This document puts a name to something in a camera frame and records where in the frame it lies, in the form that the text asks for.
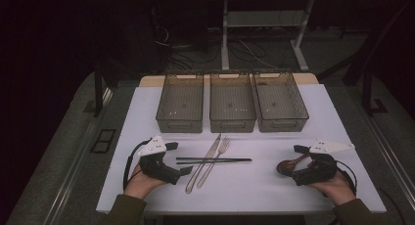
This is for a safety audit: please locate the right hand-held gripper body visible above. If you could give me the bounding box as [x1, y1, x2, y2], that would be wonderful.
[292, 138, 355, 187]

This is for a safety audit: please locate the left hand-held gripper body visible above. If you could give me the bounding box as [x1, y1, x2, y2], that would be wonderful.
[138, 135, 182, 186]

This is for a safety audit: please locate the red-brown spoon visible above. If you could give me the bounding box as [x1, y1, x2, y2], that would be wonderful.
[276, 154, 309, 176]

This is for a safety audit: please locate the silver table knife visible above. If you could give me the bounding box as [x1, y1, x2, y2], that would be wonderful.
[185, 133, 222, 195]

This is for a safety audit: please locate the translucent brown plastic bin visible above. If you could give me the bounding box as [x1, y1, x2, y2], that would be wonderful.
[253, 70, 310, 133]
[209, 71, 257, 134]
[156, 72, 205, 134]

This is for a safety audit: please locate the person's left hand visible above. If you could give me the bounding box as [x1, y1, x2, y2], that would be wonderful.
[123, 163, 167, 200]

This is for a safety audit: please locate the person's right hand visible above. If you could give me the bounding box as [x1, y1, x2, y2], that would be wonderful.
[308, 171, 357, 206]

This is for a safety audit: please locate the silver fork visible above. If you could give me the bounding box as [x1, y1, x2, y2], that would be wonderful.
[196, 136, 231, 190]

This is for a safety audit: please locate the black metal stand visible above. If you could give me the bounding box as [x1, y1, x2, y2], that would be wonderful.
[342, 32, 390, 117]

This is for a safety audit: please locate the white metal stand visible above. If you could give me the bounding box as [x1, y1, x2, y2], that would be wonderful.
[220, 0, 316, 72]

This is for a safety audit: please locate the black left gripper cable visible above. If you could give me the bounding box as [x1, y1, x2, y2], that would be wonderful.
[122, 138, 154, 191]

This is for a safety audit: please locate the black floor outlet frame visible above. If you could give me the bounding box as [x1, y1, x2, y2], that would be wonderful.
[90, 128, 117, 155]

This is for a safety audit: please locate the black floor cable bundle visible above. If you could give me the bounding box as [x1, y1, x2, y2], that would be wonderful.
[151, 23, 239, 72]

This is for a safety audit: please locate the white floor cable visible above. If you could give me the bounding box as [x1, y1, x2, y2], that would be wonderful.
[239, 38, 280, 70]

